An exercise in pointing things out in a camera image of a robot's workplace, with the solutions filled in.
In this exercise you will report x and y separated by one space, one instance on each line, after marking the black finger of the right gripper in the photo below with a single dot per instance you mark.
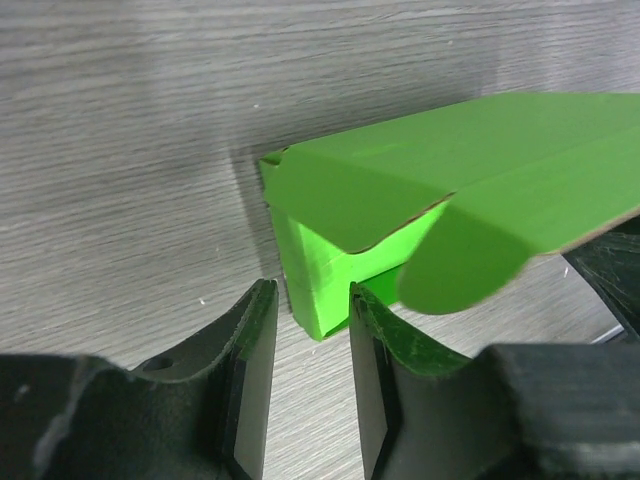
609 263

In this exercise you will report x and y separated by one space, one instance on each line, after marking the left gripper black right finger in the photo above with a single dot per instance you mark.
514 411

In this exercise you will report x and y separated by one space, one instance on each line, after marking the green paper box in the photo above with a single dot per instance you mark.
439 210

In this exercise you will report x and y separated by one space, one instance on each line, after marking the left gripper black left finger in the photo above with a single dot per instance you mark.
198 410

